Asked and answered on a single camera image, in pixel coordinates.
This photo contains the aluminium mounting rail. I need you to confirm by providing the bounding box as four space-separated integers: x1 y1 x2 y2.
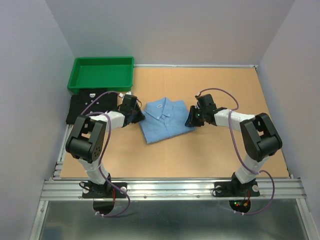
40 178 307 201

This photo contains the green plastic tray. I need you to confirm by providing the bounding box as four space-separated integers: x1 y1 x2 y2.
67 56 134 94

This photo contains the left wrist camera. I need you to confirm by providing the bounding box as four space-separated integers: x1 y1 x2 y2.
118 91 133 99

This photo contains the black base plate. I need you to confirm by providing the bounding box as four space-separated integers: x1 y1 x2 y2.
212 180 260 198
79 180 126 199

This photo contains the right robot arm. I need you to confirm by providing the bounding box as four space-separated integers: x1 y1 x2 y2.
185 94 283 195

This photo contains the light blue long sleeve shirt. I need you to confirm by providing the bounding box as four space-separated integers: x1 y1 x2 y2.
139 97 196 144

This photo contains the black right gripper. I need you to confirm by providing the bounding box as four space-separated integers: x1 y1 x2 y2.
184 105 206 127

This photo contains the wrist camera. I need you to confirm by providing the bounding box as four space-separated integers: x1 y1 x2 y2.
195 92 202 110
118 91 133 99

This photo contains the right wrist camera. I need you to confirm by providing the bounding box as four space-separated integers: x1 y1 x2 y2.
195 92 202 110

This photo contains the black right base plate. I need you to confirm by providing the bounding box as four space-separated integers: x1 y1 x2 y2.
212 180 260 198

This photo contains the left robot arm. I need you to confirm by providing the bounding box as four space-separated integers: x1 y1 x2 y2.
65 94 145 197

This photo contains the folded black shirt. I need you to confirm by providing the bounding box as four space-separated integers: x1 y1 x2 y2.
65 88 118 125

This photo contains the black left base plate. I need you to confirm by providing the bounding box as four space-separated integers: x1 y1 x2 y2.
79 180 126 199

